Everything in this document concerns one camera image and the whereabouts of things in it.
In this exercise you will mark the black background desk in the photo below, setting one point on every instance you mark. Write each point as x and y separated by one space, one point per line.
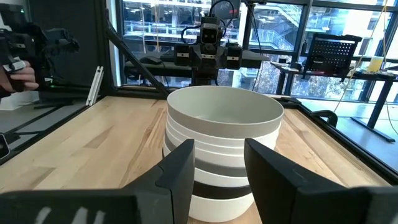
381 99

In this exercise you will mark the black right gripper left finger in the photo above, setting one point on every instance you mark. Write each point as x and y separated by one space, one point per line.
124 208

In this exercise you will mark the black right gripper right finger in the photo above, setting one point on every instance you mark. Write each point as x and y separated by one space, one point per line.
311 205

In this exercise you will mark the black computer mouse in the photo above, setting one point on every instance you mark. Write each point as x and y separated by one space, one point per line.
150 60

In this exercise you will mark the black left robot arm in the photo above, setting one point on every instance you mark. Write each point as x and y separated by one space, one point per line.
205 76

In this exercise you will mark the yellow cup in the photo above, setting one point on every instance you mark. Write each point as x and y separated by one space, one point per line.
375 64

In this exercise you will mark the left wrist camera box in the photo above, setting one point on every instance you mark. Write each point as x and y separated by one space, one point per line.
210 34

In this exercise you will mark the medium white bowl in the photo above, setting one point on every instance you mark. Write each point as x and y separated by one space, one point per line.
220 181

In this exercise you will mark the wide white bowl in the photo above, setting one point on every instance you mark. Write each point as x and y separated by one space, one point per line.
220 208

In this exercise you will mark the pale grey-green bowl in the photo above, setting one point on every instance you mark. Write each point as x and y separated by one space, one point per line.
224 102

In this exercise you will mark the small white bowl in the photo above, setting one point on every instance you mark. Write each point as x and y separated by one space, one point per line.
220 157

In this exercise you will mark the black diagonal strut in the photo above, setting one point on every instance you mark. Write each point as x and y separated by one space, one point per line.
136 59

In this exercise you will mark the person's hand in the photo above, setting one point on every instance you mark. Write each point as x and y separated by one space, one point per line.
21 77

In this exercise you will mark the black operator desk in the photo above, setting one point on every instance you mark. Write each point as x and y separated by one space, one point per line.
149 70

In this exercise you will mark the black table edge frame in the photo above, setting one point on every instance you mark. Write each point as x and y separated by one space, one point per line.
342 141

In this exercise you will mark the black perforated panel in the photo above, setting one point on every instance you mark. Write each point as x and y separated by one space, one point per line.
332 56

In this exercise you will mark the white aluminium bar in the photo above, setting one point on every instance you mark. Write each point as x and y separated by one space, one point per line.
94 87

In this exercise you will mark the table-level camera box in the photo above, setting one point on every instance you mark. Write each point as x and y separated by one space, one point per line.
3 146

